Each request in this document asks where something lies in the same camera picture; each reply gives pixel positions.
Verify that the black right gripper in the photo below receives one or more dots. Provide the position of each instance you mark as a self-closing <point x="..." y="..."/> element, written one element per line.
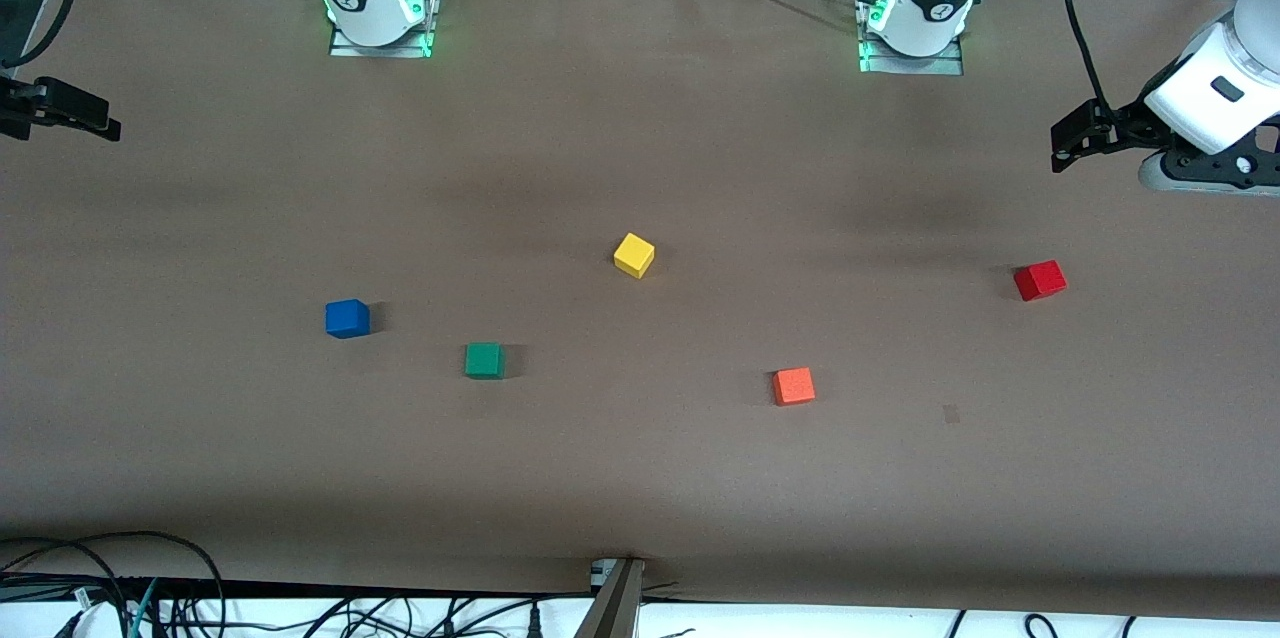
<point x="22" y="102"/>

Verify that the brown table cover sheet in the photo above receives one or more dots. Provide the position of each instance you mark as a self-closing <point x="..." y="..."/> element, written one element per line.
<point x="640" y="478"/>

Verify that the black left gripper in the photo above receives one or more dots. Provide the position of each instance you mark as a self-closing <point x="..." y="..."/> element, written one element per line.
<point x="1127" y="125"/>

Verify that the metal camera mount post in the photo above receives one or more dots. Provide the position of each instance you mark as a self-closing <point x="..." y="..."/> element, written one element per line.
<point x="615" y="608"/>

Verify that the red cube block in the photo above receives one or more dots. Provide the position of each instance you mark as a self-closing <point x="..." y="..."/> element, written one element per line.
<point x="1040" y="281"/>

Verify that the yellow cube block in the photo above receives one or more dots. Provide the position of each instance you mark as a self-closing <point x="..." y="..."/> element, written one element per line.
<point x="634" y="255"/>

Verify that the blue cube block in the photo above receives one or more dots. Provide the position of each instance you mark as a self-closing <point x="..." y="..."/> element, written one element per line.
<point x="347" y="319"/>

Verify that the orange cube block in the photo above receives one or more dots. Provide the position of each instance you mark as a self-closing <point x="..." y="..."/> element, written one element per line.
<point x="793" y="386"/>

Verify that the small metal clamp bracket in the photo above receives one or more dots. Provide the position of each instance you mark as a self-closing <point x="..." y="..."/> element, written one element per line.
<point x="601" y="572"/>

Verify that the green cube block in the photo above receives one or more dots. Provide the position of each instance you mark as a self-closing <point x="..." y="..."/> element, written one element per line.
<point x="484" y="361"/>

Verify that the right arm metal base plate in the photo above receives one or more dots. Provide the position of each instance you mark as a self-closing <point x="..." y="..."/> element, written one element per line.
<point x="380" y="50"/>

